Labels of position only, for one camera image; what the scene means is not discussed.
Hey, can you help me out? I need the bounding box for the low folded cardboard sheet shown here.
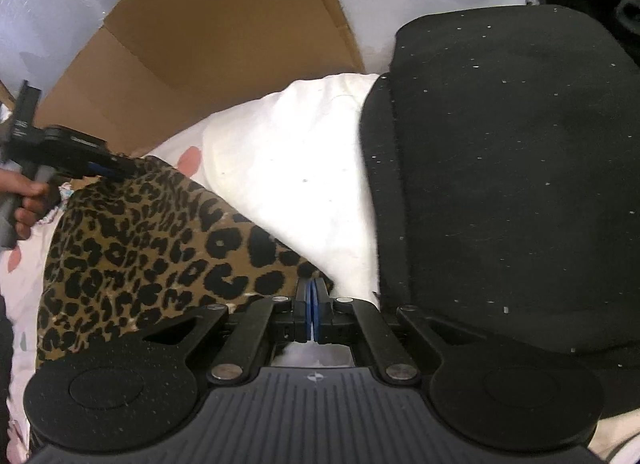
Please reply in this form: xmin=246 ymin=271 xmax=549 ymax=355
xmin=34 ymin=0 xmax=364 ymax=155

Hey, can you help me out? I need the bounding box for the leopard print garment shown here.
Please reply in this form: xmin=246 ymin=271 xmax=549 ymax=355
xmin=36 ymin=155 xmax=336 ymax=366

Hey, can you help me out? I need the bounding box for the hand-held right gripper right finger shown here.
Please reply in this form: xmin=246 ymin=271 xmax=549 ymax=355
xmin=311 ymin=279 xmax=489 ymax=386

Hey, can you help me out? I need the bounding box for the person's left hand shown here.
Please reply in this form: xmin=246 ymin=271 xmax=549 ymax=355
xmin=0 ymin=169 xmax=62 ymax=241

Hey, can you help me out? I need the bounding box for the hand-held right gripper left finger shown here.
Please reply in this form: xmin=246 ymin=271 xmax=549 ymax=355
xmin=142 ymin=279 xmax=313 ymax=386

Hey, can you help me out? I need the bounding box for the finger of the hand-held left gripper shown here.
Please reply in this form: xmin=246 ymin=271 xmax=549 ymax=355
xmin=84 ymin=155 xmax=142 ymax=182

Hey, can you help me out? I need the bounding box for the white bear print bedsheet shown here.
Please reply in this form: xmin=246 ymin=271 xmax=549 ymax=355
xmin=0 ymin=72 xmax=382 ymax=464

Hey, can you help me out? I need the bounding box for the black fabric garment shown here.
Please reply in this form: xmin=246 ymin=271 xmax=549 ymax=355
xmin=358 ymin=5 xmax=640 ymax=422

